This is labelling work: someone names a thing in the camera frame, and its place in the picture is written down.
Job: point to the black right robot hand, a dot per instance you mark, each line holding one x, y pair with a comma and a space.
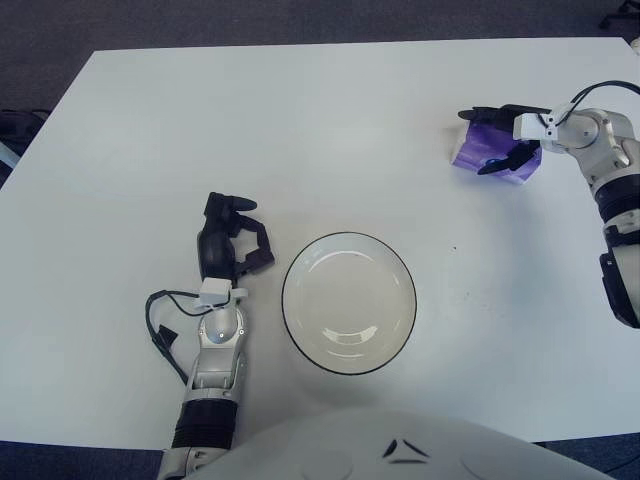
500, 112

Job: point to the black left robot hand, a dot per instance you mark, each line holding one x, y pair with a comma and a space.
212, 250

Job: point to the purple tissue paper pack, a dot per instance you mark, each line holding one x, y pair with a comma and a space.
475, 150

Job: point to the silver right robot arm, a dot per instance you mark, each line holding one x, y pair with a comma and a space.
600, 145

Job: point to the white plate black rim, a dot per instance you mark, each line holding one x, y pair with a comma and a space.
350, 300

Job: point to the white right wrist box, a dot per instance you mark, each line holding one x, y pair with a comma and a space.
532, 127

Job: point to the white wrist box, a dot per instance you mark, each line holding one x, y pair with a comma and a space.
532, 127
215, 292

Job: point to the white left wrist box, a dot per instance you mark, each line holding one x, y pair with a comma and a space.
215, 292

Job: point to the person leg white sock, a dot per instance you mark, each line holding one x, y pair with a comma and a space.
636, 46

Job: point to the black office chair base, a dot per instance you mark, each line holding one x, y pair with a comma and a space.
622, 12

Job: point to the pale blue floor object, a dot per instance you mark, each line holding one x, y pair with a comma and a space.
6, 156

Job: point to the dark bag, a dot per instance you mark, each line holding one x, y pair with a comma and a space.
20, 122

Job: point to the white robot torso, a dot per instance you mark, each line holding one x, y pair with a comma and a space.
400, 450

